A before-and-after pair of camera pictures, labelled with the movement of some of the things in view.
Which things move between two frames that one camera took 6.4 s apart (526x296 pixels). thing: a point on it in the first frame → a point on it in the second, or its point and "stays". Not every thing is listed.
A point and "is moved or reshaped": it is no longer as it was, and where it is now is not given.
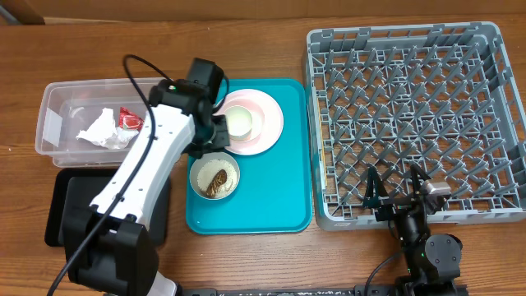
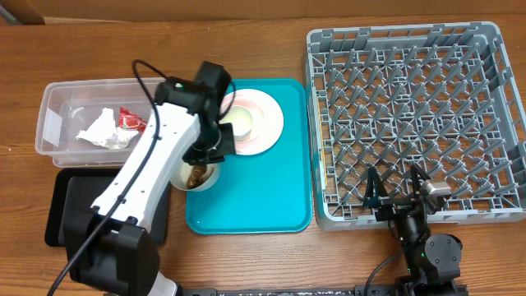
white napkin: (103, 131) stays
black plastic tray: (80, 187) stays
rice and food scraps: (216, 178) → (198, 174)
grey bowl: (214, 175) is moved or reshaped
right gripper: (375, 195) stays
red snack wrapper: (128, 120) stays
